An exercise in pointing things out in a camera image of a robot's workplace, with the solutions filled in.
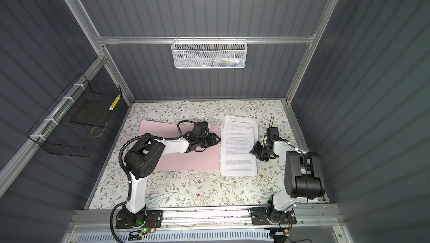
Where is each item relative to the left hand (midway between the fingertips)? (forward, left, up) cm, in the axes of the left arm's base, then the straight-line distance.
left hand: (220, 140), depth 97 cm
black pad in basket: (+2, +58, +26) cm, 64 cm away
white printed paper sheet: (-11, -8, -3) cm, 14 cm away
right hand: (-9, -19, -2) cm, 21 cm away
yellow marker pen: (+9, +52, +25) cm, 58 cm away
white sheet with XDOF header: (+17, -12, -3) cm, 21 cm away
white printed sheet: (+12, -8, -2) cm, 15 cm away
